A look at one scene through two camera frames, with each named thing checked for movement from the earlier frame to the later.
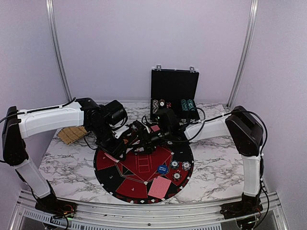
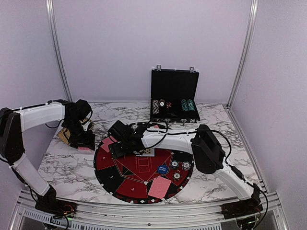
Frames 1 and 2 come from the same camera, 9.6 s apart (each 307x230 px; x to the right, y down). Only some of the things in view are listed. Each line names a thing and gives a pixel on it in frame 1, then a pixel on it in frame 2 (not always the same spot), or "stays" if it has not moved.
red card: x=159 y=187 stays
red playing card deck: x=111 y=157 to x=84 y=149
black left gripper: x=116 y=150 to x=88 y=141
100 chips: x=176 y=176 stays
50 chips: x=174 y=164 stays
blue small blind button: x=162 y=169 stays
